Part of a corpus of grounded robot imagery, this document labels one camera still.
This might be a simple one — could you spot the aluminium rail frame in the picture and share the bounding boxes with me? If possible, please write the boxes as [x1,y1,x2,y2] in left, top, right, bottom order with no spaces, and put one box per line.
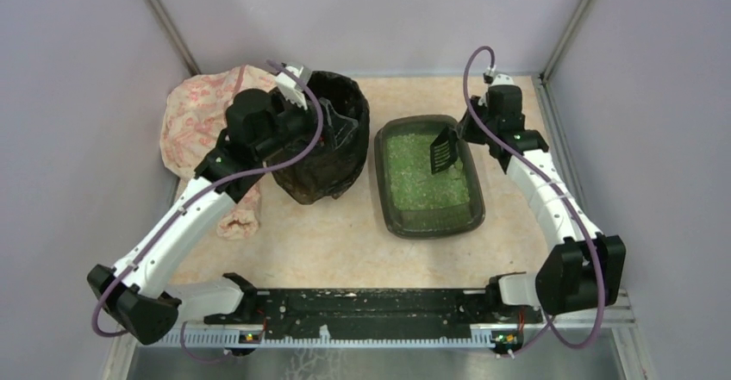
[103,285,658,380]

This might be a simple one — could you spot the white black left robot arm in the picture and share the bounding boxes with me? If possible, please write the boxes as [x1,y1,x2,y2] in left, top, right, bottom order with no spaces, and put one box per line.
[87,88,363,345]

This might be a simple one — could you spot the dark grey litter box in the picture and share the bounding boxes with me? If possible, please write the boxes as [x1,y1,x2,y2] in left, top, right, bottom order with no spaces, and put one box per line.
[373,115,486,240]

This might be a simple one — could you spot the pink patterned cloth bag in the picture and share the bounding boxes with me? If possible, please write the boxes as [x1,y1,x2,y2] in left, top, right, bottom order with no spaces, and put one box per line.
[159,64,284,240]

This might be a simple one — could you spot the black bag lined bin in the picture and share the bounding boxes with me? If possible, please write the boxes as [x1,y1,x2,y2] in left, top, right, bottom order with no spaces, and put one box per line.
[272,71,370,205]

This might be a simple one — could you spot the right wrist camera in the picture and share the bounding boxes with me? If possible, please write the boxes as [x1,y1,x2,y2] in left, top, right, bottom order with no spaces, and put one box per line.
[483,66,515,89]

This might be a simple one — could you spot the black litter scoop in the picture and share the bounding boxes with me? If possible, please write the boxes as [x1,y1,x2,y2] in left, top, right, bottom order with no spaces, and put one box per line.
[429,127,459,175]

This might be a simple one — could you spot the green cat litter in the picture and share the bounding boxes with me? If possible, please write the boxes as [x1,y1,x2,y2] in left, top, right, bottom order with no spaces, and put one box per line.
[385,134,470,211]

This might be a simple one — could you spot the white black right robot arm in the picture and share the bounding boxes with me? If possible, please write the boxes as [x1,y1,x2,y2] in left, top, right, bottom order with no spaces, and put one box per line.
[458,74,626,315]

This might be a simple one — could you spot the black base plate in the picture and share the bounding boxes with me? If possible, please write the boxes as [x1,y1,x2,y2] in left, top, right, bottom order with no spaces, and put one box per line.
[203,289,544,340]

